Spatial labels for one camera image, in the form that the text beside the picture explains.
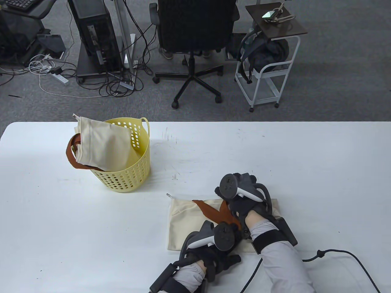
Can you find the person's left hand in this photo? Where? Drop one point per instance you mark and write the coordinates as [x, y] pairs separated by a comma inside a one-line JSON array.
[[220, 261]]

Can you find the person's right hand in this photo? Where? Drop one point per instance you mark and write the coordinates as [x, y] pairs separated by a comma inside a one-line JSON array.
[[244, 207]]

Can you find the cream canvas bag purple flowers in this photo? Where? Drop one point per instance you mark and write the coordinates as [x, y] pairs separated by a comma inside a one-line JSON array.
[[183, 226]]

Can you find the cream canvas bag red flowers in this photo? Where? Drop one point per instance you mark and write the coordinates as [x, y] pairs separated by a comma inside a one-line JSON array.
[[100, 146]]

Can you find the person's right forearm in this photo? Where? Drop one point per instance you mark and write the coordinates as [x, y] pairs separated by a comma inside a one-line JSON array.
[[281, 265]]

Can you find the person's left forearm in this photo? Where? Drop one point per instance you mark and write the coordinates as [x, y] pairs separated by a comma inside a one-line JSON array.
[[189, 274]]

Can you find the white and black controller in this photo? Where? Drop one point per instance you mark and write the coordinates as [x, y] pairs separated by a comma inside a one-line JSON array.
[[224, 236], [229, 186]]

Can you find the white rolling cart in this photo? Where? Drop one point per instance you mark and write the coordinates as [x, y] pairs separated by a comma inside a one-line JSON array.
[[262, 91]]

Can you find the yellow perforated plastic basket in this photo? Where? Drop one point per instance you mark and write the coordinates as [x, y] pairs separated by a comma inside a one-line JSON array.
[[128, 180]]

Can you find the black backpack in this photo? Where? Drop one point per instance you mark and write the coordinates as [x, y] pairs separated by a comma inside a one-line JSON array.
[[268, 52]]

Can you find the dark brown cart board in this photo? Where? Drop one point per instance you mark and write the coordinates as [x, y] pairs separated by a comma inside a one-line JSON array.
[[284, 29]]

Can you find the black office chair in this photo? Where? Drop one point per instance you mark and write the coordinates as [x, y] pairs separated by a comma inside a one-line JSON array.
[[192, 24]]

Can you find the green smartphone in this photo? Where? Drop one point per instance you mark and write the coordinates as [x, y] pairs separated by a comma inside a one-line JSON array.
[[268, 14]]

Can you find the grey metal stand pole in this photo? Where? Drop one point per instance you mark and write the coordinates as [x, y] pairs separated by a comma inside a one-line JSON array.
[[122, 30]]

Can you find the white power strip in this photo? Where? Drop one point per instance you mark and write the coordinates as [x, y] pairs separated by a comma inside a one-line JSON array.
[[61, 79]]

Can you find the black computer tower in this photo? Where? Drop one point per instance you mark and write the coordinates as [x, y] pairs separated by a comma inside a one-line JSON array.
[[94, 27]]

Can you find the black floor stand base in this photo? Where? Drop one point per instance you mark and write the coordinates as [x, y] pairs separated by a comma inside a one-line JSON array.
[[50, 44]]

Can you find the black desk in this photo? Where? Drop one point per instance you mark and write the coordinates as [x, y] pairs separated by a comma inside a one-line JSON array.
[[42, 7]]

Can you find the black keyboard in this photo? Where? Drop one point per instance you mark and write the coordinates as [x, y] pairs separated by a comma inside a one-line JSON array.
[[20, 3]]

